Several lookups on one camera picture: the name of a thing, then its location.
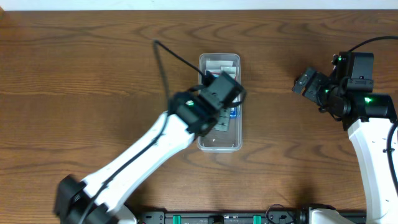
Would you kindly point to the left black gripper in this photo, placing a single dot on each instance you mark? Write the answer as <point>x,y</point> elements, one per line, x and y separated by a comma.
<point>229,104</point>

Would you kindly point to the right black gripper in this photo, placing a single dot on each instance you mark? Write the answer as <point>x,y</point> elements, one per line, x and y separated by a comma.
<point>311,84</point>

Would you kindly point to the blue medicine box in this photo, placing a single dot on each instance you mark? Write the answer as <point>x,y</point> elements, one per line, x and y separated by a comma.
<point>235,112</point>

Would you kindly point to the red Panadol box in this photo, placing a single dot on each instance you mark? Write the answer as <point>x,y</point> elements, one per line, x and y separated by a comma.
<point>213,73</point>

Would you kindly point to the white green medicine box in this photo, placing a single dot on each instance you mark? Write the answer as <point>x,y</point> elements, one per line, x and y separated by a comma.
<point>231,71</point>

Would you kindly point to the dark bottle white cap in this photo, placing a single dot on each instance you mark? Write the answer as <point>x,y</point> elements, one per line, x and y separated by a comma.
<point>223,120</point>

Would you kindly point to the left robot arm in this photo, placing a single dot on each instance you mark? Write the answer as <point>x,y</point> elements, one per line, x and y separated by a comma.
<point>100,197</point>

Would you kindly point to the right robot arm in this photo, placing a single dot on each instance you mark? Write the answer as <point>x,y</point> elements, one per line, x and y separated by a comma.
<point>369,119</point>

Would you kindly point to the clear plastic container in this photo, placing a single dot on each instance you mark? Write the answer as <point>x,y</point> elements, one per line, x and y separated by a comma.
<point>218,141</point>

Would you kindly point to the black mounting rail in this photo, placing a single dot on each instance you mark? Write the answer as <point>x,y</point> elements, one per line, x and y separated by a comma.
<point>276,216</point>

